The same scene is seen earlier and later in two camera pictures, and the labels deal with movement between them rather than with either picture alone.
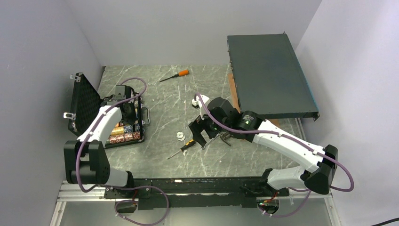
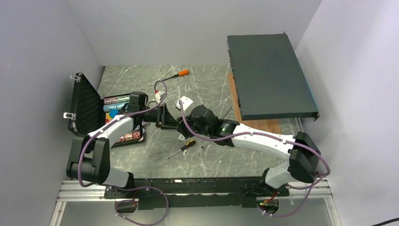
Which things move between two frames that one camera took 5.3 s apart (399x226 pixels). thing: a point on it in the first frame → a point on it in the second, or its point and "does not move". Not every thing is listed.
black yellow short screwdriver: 189,143 does not move
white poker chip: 180,135 does not move
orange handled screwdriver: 181,73 does not move
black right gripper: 197,126 → 182,128
